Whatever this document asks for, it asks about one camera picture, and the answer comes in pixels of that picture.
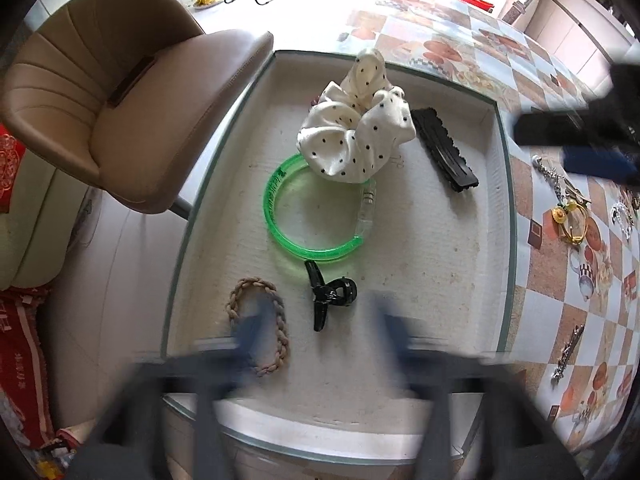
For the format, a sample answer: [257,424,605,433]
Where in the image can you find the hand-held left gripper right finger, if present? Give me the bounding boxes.
[370,295,586,480]

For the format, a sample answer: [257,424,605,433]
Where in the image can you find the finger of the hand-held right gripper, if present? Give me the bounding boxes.
[561,144,640,184]
[513,111,593,147]

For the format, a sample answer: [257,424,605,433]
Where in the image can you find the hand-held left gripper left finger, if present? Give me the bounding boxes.
[65,300,273,480]

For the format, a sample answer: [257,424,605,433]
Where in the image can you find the braided beige hair tie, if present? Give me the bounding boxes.
[226,277,291,376]

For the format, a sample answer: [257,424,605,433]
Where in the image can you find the white tray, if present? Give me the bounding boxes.
[161,50,516,463]

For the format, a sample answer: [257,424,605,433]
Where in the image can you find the small black claw clip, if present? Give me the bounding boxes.
[305,260,357,332]

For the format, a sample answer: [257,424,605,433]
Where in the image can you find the green plastic bracelet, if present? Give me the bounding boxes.
[264,153,377,262]

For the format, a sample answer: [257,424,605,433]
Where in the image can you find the long black hair clip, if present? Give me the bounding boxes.
[411,107,479,193]

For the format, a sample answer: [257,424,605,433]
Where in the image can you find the white polka-dot scrunchie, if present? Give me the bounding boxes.
[297,50,417,182]

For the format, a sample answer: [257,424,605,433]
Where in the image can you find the beige cabinet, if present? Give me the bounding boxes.
[520,0,636,96]

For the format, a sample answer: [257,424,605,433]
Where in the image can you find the silver hair pin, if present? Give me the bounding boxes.
[551,324,586,386]

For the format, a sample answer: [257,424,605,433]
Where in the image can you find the red patterned cloth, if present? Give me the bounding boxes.
[0,287,56,453]

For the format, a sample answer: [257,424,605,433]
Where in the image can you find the cream sofa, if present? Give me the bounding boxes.
[0,150,93,291]

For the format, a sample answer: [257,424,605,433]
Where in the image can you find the beige leather chair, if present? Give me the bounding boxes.
[0,0,275,213]

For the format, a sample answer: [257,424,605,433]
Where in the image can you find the red embroidered cushion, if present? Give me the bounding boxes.
[0,127,23,213]

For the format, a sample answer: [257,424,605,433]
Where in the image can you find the yellow flower hair tie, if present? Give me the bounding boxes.
[551,200,592,244]

